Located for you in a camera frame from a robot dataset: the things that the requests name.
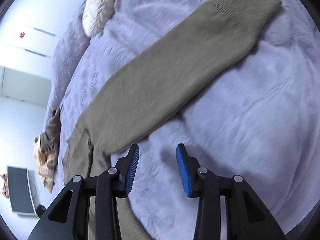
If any grey brown crumpled garment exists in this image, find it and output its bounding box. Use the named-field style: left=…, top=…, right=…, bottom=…
left=40, top=108, right=61, bottom=170

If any olive brown knit sweater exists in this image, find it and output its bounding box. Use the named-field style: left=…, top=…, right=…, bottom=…
left=63, top=0, right=281, bottom=239

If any lavender fleece blanket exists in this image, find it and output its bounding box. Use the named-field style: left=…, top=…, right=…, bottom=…
left=48, top=0, right=319, bottom=239

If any cream fluffy pillow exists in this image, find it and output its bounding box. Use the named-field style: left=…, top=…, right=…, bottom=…
left=82, top=0, right=116, bottom=37

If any white wardrobe with handles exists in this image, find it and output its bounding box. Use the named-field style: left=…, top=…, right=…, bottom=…
left=1, top=0, right=81, bottom=95

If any red flower decoration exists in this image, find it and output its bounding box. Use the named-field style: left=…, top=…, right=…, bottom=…
left=1, top=173, right=9, bottom=198

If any white framed monitor screen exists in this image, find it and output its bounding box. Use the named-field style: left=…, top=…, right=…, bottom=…
left=7, top=166, right=36, bottom=215

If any peach orange crumpled garment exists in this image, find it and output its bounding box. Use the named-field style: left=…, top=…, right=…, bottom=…
left=33, top=137, right=56, bottom=193

